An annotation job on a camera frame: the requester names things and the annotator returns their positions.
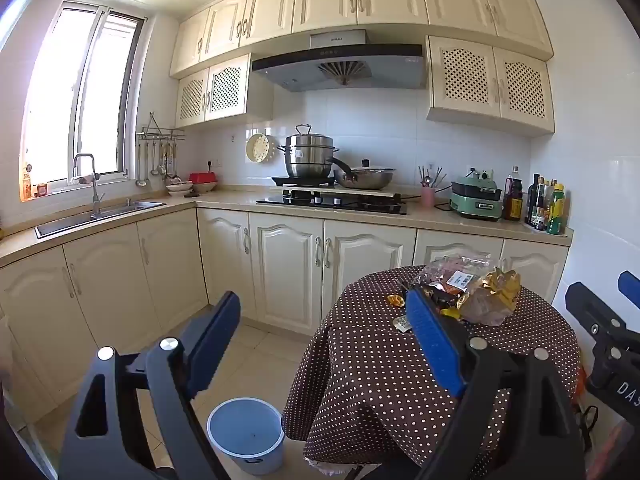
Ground light blue plastic bucket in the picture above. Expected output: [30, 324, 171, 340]
[206, 397, 287, 476]

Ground beige countertop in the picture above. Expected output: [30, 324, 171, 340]
[0, 187, 575, 268]

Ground grey range hood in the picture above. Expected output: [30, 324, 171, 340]
[251, 29, 429, 94]

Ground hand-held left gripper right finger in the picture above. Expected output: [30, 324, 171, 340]
[405, 287, 586, 480]

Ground dark brown snack wrapper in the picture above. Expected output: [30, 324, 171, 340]
[424, 285, 462, 312]

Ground large soy sauce bottle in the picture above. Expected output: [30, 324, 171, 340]
[502, 165, 525, 222]

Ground dark bottle with label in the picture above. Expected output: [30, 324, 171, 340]
[532, 176, 549, 231]

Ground steel steamer pot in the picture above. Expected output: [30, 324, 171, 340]
[277, 124, 341, 180]

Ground steel sink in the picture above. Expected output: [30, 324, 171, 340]
[34, 201, 167, 239]

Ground gold foil wrapper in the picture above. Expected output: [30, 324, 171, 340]
[469, 267, 522, 312]

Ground dark glass bottle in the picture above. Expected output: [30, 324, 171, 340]
[526, 173, 541, 225]

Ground cream perforated steamer plate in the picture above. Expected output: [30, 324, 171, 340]
[246, 132, 275, 165]

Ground green electric cooker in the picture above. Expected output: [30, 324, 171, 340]
[448, 169, 504, 222]

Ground steel faucet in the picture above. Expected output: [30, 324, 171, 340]
[71, 153, 106, 220]

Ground sliding window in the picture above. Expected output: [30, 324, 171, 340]
[20, 0, 149, 197]

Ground cream lower cabinets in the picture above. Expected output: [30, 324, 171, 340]
[0, 206, 571, 428]

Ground wide cream lattice cabinet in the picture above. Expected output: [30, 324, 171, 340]
[425, 35, 556, 136]

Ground steel wok with lid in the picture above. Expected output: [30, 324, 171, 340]
[327, 156, 397, 191]

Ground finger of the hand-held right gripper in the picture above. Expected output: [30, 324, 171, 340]
[565, 281, 629, 335]
[617, 270, 640, 309]

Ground round polka-dot table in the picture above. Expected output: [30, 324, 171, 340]
[281, 264, 583, 480]

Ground clear plastic bag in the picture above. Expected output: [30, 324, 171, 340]
[457, 287, 517, 327]

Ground green bottle yellow cap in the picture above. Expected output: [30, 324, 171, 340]
[546, 183, 568, 235]

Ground red printed snack bag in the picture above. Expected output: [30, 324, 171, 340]
[416, 254, 501, 293]

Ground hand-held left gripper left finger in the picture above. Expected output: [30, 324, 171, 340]
[59, 290, 242, 480]

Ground black glass gas stove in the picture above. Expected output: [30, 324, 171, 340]
[256, 189, 408, 216]

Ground cream lattice door cabinet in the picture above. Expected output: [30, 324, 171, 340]
[175, 53, 275, 129]

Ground pale wooden board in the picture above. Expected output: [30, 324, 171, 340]
[270, 186, 402, 200]

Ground wall utensil rack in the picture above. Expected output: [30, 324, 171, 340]
[136, 112, 186, 142]

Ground black induction cooker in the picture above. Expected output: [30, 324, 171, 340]
[271, 175, 337, 189]

